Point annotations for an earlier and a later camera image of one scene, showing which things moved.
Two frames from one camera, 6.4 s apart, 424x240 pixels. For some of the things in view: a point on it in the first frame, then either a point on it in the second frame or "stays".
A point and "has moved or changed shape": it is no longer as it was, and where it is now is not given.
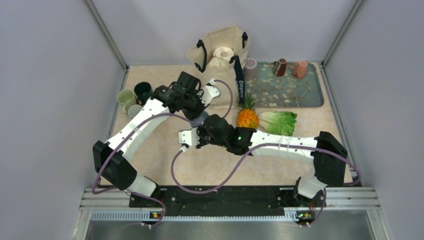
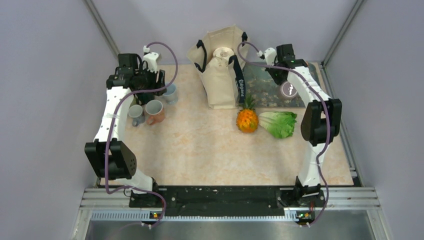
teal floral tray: x=268 y=90 stays
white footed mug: x=200 y=121 has moved or changed shape
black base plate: x=259 y=199 stays
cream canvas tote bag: x=219 y=56 stays
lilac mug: x=251 y=69 -> x=287 y=90
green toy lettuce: x=278 y=122 stays
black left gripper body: x=193 y=104 -> x=147 y=80
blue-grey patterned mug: x=133 y=110 stays
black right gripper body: x=205 y=138 -> x=274 y=72
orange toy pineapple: x=247 y=117 stays
